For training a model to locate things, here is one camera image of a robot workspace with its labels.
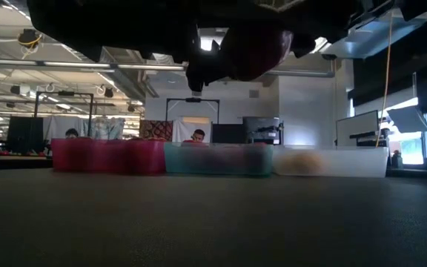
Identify white backed monitor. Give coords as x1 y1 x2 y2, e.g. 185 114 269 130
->
334 109 380 147

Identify white plastic basket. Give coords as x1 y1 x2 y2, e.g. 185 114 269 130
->
271 145 390 178

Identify orange yellow lemon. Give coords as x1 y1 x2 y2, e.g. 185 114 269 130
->
282 152 325 175

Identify black camera stand frame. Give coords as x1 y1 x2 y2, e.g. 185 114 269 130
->
165 97 221 125
33 90 95 127

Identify grey angled panel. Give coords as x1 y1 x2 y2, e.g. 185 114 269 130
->
386 105 427 134

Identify pink plastic basket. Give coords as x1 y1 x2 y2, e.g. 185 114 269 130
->
50 137 167 174

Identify red patterned cloth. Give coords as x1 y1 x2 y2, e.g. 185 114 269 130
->
139 119 174 141

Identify blue patterned cloth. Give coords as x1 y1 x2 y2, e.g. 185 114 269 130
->
89 116 126 141

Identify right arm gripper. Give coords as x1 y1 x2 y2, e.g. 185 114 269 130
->
282 0 400 59

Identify white cloth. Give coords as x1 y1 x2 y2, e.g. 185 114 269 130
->
42 116 92 140
172 117 213 144

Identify black monitor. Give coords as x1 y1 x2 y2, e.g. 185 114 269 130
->
5 116 44 154
211 123 246 145

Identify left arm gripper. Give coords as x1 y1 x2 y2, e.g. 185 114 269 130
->
123 0 237 93

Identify black ceiling cable reel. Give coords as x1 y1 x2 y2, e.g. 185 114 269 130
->
16 28 44 50

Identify black table mat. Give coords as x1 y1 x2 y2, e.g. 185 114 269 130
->
0 168 427 267

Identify yellow hanging cable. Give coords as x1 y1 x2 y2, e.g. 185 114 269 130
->
374 10 394 148

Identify teal plastic basket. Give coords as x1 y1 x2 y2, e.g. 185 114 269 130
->
163 142 274 177

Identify dark red apple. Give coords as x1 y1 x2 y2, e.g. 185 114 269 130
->
220 26 294 82

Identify small dark bottle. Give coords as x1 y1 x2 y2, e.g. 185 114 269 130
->
391 150 404 170

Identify dark grey machine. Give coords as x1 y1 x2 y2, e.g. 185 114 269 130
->
242 116 285 146

